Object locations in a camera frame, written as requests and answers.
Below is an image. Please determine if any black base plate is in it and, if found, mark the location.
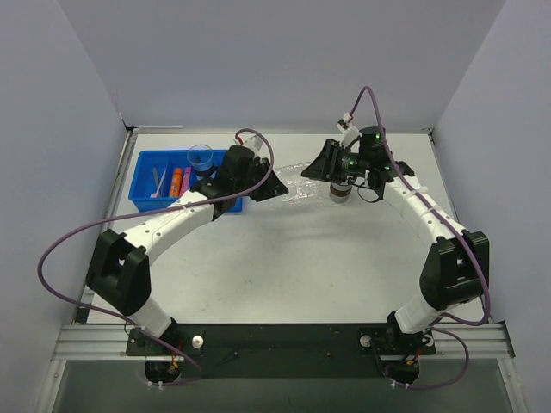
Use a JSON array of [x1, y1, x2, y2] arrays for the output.
[[126, 323, 436, 380]]

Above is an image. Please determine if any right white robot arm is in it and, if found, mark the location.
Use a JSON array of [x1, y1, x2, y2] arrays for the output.
[[301, 116, 489, 336]]

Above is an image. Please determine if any purple cable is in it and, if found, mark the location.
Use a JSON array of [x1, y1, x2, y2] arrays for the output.
[[37, 127, 273, 386], [350, 85, 492, 391]]

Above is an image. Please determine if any clear textured oval tray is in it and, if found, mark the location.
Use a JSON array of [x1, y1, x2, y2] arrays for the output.
[[269, 181, 345, 208]]

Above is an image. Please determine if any blue plastic bin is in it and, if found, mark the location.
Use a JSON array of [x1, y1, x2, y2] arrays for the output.
[[128, 147, 226, 213]]

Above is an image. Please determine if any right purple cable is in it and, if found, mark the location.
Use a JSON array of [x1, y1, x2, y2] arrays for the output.
[[350, 85, 492, 391]]

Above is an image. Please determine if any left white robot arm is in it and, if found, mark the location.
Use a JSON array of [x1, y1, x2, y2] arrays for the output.
[[86, 130, 288, 354]]

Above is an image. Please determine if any orange toothpaste tube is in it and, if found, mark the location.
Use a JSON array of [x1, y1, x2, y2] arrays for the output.
[[169, 168, 183, 198]]

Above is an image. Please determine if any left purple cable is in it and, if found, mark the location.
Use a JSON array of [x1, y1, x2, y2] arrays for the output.
[[37, 127, 273, 386]]

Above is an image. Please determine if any white toothbrush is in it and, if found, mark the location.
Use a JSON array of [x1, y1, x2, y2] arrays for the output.
[[150, 170, 167, 199]]

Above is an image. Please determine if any clear brown-banded cup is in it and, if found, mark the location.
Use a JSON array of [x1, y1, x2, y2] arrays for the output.
[[329, 182, 352, 204]]

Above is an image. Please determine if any clear acrylic toothbrush holder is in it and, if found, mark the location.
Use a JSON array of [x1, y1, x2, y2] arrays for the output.
[[275, 162, 323, 198]]

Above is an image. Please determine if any clear blue-tinted cup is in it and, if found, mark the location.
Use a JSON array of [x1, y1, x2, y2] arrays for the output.
[[187, 144, 214, 178]]

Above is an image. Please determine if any pink toothpaste tube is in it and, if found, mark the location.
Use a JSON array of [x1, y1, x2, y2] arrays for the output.
[[179, 167, 191, 196]]

